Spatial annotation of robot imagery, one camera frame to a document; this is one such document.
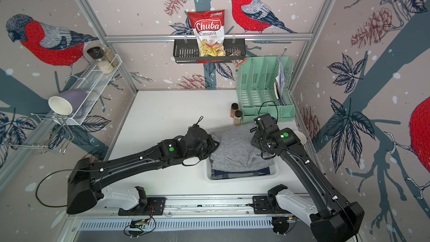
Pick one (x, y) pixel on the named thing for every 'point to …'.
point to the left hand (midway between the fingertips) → (225, 142)
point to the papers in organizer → (279, 84)
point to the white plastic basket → (208, 175)
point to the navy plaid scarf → (217, 174)
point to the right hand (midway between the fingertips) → (255, 139)
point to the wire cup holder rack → (62, 139)
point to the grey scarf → (236, 152)
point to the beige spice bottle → (237, 118)
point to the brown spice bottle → (234, 107)
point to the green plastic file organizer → (265, 85)
